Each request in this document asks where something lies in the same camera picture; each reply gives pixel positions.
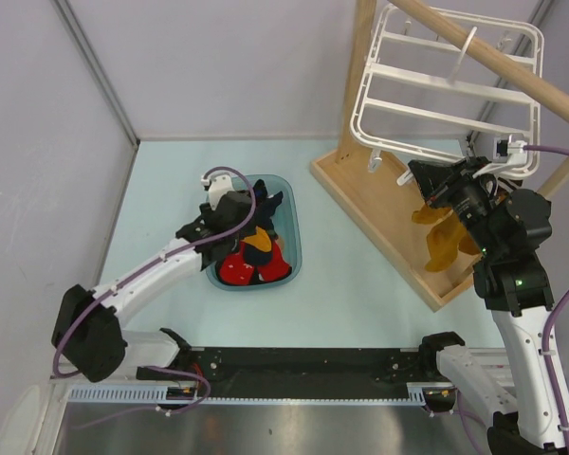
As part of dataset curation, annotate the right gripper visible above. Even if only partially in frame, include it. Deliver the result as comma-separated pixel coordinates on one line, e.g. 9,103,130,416
408,155,502,254

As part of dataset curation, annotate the mustard yellow sock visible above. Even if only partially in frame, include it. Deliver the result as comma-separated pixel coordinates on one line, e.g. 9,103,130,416
412,204,451,226
425,214,480,273
243,227,272,252

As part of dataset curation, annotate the white plastic clip hanger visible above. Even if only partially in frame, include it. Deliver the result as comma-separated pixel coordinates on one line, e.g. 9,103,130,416
350,4,541,173

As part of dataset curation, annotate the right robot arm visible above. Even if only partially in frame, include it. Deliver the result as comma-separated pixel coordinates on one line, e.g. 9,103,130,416
408,157,569,454

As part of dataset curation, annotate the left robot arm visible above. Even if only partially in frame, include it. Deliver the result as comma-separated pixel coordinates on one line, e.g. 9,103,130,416
51,190,256,382

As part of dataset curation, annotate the wooden hanger stand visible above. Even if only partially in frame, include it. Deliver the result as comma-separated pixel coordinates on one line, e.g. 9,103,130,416
310,1,569,311

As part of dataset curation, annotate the blue plastic sock basin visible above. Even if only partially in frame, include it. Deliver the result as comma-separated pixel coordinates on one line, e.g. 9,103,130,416
207,174,302,291

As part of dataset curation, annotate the red sock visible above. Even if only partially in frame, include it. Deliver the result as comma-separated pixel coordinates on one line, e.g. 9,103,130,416
216,246,292,286

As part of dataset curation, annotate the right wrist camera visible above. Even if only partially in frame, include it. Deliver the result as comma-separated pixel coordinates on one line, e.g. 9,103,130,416
473,135,530,180

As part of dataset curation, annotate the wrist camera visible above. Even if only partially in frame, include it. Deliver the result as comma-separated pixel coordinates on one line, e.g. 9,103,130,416
473,135,530,180
200,173,233,210

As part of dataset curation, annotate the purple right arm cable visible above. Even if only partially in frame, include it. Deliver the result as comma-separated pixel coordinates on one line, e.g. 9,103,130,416
456,144,569,455

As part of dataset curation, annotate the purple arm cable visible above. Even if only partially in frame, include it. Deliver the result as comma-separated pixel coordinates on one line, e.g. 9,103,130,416
50,165,257,428
456,144,569,455

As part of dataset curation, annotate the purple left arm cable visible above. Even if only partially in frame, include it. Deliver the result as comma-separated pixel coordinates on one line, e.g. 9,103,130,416
50,165,257,428

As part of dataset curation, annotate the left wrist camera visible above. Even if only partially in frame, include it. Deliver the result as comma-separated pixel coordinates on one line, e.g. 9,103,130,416
200,173,233,210

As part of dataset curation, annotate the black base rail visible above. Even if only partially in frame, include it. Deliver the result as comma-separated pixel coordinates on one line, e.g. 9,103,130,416
137,345,437,400

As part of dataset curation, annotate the aluminium frame post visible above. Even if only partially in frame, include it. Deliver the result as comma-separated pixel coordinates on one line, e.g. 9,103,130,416
50,0,140,151

